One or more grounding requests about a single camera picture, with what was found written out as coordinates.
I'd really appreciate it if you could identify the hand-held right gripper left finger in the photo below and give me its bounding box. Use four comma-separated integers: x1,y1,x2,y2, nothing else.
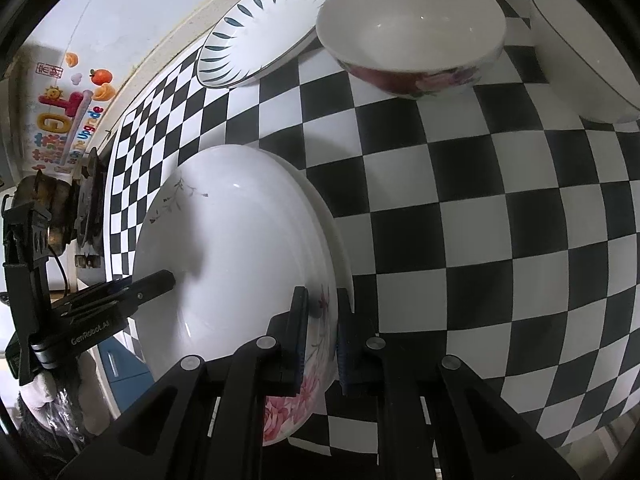
55,286,311,480

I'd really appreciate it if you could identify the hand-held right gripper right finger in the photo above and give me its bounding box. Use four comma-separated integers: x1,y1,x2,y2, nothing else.
336,287,583,480

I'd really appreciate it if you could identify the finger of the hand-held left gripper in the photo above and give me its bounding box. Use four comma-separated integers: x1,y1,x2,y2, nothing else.
102,270,176,311

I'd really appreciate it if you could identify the large white floral plate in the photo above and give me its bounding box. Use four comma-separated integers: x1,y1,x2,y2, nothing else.
132,145,341,448

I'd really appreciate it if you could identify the white plate blue leaf pattern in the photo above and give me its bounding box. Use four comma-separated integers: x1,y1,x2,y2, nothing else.
195,0,337,90

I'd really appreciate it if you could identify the pale blue glass plate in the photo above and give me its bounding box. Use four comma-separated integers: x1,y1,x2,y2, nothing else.
529,0,640,125

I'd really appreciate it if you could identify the blue cabinet door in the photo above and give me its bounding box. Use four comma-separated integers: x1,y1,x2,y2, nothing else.
97,340,151,411

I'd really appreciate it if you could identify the white plate with blue petals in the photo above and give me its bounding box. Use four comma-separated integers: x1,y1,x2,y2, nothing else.
260,150,356,311

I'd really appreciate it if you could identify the dark plastic bag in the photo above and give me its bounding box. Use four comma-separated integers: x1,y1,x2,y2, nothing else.
17,355,113,466

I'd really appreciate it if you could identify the black white checkered tablecloth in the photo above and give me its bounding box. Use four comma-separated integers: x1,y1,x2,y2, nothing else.
102,0,640,461

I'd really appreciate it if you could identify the dark brown round object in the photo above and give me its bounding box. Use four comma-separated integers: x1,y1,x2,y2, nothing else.
316,0,507,100

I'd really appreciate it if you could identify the black cable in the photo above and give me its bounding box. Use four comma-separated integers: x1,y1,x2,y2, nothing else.
47,242,71,297

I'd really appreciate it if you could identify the colourful wall sticker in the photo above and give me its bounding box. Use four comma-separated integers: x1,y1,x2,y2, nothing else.
22,52,116,176

